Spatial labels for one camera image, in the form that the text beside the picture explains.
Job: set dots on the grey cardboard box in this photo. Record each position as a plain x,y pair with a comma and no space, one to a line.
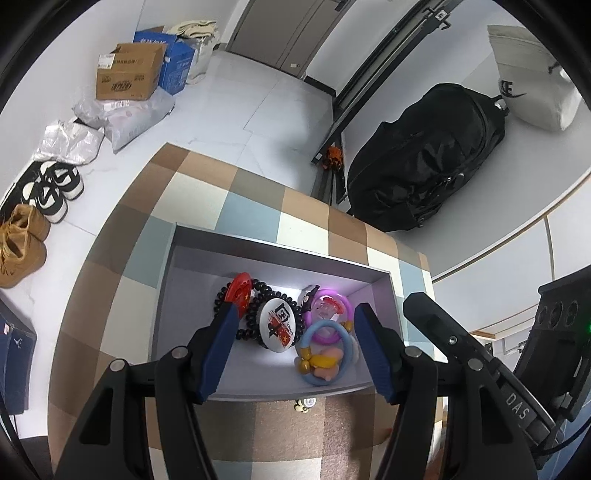
194,286

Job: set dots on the dark blue shoe box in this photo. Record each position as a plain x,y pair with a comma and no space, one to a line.
16,355

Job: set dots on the blue cardboard carton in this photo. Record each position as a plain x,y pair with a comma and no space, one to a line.
178,64

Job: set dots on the black backpack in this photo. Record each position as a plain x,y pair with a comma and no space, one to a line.
425,157

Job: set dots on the yellow-haired pink doll charm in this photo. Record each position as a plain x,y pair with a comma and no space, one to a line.
325,360

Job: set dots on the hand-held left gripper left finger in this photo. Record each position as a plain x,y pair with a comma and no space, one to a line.
221,341

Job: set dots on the red round badge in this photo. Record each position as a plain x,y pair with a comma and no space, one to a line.
240,288

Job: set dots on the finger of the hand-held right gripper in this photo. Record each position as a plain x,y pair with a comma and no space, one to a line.
438,323

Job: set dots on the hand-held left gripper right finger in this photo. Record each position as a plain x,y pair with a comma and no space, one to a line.
376,353

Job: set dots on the brown door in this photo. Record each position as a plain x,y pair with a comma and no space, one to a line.
281,32

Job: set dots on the white round badge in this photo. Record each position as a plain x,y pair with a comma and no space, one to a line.
277,325

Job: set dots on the small green frog toy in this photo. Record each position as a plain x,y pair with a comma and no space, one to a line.
304,405

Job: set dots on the pile of white tote bags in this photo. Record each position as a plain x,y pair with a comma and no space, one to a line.
198,37

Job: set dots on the tan suede boot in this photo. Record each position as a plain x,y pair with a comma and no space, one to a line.
32,221
21,258

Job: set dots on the brown cardboard carton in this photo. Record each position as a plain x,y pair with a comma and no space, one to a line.
124,74

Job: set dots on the black and white sneaker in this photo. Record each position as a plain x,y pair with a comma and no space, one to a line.
62,180
46,201

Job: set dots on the white tote bag black logo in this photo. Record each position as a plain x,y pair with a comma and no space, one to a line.
531,78

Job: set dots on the black metal stand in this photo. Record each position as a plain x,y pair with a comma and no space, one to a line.
332,184

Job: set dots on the silver plastic bag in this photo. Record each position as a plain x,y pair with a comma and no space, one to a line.
69,143

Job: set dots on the white plastic mailing bag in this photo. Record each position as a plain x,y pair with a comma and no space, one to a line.
134,117

